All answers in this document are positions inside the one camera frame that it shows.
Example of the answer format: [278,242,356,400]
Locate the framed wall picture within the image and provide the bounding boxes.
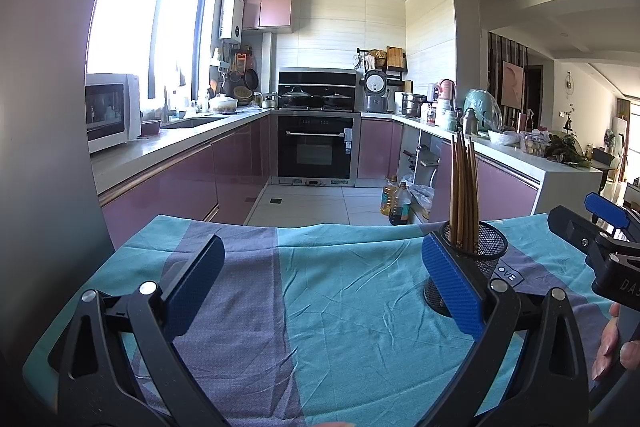
[501,61,525,108]

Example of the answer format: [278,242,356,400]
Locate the steel stock pot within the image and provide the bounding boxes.
[401,92,428,118]

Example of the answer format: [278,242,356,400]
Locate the yellow cooking oil bottle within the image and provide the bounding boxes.
[381,177,399,217]

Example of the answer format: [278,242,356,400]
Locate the white wall water heater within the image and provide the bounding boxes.
[220,0,244,42]

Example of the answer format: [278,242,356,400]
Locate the long pink base cabinets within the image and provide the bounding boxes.
[100,114,273,238]

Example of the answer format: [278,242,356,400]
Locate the dark cooking oil bottle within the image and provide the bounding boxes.
[389,182,412,226]

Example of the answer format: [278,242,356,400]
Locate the person's right hand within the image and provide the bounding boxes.
[592,302,640,382]

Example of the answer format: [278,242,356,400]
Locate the white microwave oven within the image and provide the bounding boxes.
[85,73,142,155]

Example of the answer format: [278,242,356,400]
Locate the pink island base cabinets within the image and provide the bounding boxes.
[432,142,543,223]

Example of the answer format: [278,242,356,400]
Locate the pink electric kettle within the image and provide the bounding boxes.
[437,79,456,110]

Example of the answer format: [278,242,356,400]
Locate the clear plastic bag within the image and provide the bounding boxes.
[407,183,436,218]

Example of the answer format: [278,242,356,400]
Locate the teal and purple tablecloth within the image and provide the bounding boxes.
[22,214,621,427]

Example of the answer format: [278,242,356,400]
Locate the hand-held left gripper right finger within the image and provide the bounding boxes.
[421,232,591,427]

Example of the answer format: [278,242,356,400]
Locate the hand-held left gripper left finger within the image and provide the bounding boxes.
[56,234,227,427]

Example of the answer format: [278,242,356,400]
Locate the bunch of leafy greens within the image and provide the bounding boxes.
[545,132,591,168]

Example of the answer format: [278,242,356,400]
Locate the large kitchen window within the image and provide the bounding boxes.
[86,0,218,105]

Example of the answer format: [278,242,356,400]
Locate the black range hood stove unit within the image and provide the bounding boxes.
[277,68,358,112]

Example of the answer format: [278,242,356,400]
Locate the white bowl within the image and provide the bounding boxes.
[487,129,521,146]

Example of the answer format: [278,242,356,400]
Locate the bunch of wooden chopsticks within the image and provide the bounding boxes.
[448,130,481,253]

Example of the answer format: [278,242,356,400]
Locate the white kitchen countertop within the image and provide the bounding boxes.
[390,113,603,215]
[90,108,273,195]

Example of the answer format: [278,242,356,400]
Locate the white rice cooker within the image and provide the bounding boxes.
[361,69,390,114]

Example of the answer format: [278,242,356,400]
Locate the pink upper wall cabinets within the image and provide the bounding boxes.
[236,0,295,32]

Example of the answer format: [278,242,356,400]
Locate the black built-in oven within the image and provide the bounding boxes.
[271,113,361,186]

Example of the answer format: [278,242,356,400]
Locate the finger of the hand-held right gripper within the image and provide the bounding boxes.
[547,206,640,258]
[584,192,640,235]

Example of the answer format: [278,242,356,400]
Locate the black mesh utensil holder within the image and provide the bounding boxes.
[424,221,509,318]

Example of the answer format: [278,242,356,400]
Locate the white casserole pot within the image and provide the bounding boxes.
[209,93,239,115]

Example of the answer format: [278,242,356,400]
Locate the narrow pink base cabinet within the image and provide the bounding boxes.
[360,117,403,180]

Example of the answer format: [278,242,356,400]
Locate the dining table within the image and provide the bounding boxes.
[592,147,621,180]

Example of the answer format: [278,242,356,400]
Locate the clear egg container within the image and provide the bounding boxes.
[520,132,548,156]

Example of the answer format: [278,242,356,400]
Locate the green appliance under plastic cover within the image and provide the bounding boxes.
[462,89,502,132]

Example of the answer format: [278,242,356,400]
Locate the kitchen sink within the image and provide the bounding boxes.
[160,117,223,130]

